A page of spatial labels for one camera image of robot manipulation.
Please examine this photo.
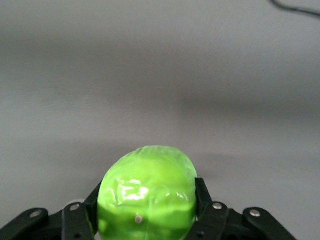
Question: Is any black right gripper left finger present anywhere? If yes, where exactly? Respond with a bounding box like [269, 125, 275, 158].
[0, 180, 102, 240]

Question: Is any green apple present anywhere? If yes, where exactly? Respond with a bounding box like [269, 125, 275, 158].
[96, 145, 198, 240]

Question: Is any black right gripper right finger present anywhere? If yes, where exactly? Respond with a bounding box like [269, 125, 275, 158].
[188, 177, 300, 240]

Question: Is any black cable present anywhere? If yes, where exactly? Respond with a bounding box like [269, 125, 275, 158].
[267, 0, 320, 17]

